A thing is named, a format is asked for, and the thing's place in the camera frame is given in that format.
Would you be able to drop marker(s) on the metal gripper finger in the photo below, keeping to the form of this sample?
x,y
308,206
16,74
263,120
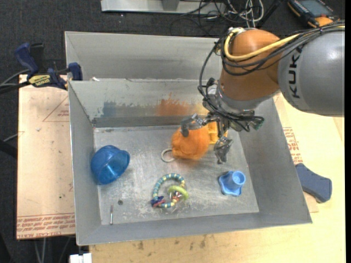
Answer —
x,y
219,153
228,147

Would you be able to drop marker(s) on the yellow toy block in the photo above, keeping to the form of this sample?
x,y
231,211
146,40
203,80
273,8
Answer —
x,y
212,136

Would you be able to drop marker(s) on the orange plush toy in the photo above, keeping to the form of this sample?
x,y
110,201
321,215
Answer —
x,y
189,145

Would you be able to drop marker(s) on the blue cup with star base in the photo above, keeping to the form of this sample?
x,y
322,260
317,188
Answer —
x,y
233,183

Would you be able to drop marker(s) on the grey metal bin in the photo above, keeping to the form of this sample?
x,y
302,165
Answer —
x,y
142,174

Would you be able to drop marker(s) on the dark blue curved pad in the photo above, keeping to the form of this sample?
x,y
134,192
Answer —
x,y
314,182

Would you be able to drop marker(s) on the blue plastic bowl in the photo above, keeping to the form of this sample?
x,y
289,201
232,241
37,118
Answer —
x,y
108,166

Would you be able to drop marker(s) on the small metal pin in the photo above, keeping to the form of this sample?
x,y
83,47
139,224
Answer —
x,y
111,215

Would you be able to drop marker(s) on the brown cardboard board red print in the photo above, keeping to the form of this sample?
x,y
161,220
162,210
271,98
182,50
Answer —
x,y
44,160

